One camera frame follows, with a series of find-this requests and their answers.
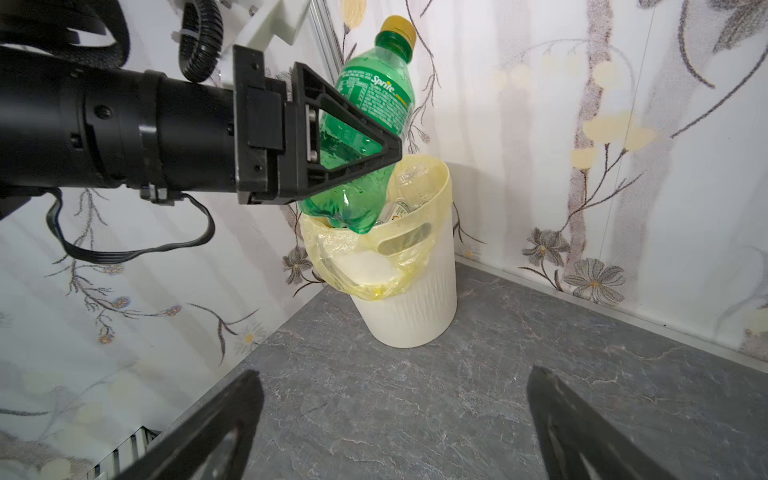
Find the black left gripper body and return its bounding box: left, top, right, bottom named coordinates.
left=138, top=47, right=312, bottom=205

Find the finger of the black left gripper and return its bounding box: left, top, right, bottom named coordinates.
left=290, top=62, right=402, bottom=200

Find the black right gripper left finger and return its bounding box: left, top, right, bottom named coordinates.
left=118, top=370, right=264, bottom=479

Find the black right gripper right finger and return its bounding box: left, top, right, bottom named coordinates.
left=526, top=365, right=673, bottom=479

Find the small green bottle yellow cap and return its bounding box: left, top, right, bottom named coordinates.
left=298, top=14, right=418, bottom=235

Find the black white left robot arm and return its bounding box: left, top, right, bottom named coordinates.
left=1, top=1, right=402, bottom=239

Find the white bin yellow bag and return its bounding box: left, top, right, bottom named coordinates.
left=300, top=155, right=457, bottom=348

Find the aluminium mounting rail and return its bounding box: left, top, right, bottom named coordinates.
left=86, top=427, right=160, bottom=480

